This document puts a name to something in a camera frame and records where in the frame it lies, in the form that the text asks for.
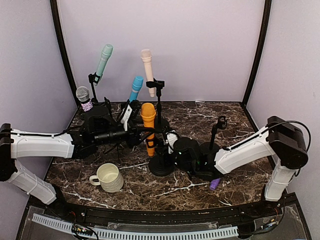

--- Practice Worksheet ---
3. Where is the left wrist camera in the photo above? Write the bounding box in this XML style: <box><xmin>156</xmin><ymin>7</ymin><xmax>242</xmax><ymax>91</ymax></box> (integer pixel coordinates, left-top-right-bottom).
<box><xmin>116</xmin><ymin>100</ymin><xmax>141</xmax><ymax>132</ymax></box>

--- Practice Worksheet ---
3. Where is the beige pink microphone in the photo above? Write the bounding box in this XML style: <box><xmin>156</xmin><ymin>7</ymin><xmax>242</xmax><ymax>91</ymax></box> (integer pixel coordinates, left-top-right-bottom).
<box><xmin>140</xmin><ymin>49</ymin><xmax>154</xmax><ymax>83</ymax></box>

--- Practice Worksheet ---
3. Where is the orange microphone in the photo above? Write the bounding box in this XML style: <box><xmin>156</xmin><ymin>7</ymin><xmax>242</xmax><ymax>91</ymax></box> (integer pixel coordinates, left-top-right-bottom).
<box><xmin>140</xmin><ymin>102</ymin><xmax>156</xmax><ymax>157</ymax></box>

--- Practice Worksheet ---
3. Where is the white slotted cable duct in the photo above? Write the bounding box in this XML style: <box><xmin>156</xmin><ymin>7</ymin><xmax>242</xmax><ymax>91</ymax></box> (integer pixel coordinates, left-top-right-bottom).
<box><xmin>32</xmin><ymin>213</ymin><xmax>239</xmax><ymax>240</ymax></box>

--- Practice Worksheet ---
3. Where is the blue microphone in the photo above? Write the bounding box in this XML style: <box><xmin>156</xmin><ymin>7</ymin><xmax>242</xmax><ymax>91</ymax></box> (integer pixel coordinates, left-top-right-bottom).
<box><xmin>129</xmin><ymin>76</ymin><xmax>144</xmax><ymax>102</ymax></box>

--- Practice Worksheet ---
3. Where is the black frame post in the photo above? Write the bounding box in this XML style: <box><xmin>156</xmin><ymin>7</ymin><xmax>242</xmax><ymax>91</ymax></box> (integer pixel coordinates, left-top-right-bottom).
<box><xmin>49</xmin><ymin>0</ymin><xmax>80</xmax><ymax>107</ymax></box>
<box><xmin>241</xmin><ymin>0</ymin><xmax>272</xmax><ymax>108</ymax></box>

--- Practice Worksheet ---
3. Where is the mint green microphone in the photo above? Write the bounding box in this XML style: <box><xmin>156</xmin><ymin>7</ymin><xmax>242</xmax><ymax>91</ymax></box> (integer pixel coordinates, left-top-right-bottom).
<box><xmin>94</xmin><ymin>43</ymin><xmax>114</xmax><ymax>86</ymax></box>

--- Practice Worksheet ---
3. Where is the right black frame post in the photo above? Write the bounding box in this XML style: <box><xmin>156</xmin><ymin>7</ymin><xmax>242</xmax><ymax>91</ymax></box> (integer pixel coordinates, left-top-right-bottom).
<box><xmin>241</xmin><ymin>0</ymin><xmax>272</xmax><ymax>108</ymax></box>

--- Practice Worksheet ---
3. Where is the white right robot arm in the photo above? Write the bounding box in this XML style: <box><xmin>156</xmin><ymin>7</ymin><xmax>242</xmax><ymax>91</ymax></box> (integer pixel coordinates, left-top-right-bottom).
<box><xmin>148</xmin><ymin>116</ymin><xmax>311</xmax><ymax>217</ymax></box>

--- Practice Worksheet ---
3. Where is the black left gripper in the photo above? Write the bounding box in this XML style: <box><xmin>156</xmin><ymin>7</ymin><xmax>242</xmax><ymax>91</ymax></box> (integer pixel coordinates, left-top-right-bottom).
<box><xmin>93</xmin><ymin>119</ymin><xmax>156</xmax><ymax>150</ymax></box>

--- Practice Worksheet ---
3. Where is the black front table rail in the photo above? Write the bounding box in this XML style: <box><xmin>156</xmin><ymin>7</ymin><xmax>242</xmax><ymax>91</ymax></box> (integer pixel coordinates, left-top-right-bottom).
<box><xmin>46</xmin><ymin>199</ymin><xmax>284</xmax><ymax>227</ymax></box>

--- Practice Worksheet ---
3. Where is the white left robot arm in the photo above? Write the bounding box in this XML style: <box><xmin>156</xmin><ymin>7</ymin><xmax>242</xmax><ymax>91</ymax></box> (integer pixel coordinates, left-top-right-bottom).
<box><xmin>0</xmin><ymin>105</ymin><xmax>157</xmax><ymax>218</ymax></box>

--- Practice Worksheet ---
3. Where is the black stand of green microphone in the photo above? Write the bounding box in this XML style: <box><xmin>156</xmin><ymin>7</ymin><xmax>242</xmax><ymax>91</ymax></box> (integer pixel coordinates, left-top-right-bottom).
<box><xmin>88</xmin><ymin>72</ymin><xmax>101</xmax><ymax>103</ymax></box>

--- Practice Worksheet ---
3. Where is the cream ceramic mug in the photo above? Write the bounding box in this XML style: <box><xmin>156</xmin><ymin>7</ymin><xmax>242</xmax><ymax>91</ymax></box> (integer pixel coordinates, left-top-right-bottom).
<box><xmin>89</xmin><ymin>163</ymin><xmax>124</xmax><ymax>193</ymax></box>

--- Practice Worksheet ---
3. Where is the black stand of blue microphone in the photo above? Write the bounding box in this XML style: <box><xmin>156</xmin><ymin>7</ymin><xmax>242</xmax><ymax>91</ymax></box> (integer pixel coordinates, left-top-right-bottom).
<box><xmin>120</xmin><ymin>99</ymin><xmax>130</xmax><ymax>120</ymax></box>

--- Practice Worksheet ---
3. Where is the left black frame post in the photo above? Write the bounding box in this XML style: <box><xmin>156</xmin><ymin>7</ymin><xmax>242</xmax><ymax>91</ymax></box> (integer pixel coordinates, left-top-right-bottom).
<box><xmin>49</xmin><ymin>0</ymin><xmax>80</xmax><ymax>107</ymax></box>

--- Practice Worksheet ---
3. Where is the black tripod microphone stand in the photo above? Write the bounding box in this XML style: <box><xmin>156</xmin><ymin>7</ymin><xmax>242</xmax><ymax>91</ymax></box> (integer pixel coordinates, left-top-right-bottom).
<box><xmin>102</xmin><ymin>97</ymin><xmax>122</xmax><ymax>164</ymax></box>

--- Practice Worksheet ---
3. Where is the black stand of purple microphone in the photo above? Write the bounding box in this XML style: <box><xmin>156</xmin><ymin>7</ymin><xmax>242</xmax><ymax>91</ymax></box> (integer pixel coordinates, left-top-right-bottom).
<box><xmin>200</xmin><ymin>115</ymin><xmax>227</xmax><ymax>155</ymax></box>

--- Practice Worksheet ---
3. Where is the glitter purple silver microphone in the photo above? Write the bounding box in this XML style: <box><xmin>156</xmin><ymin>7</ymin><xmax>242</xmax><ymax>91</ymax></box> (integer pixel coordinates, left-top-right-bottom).
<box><xmin>75</xmin><ymin>86</ymin><xmax>93</xmax><ymax>112</ymax></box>

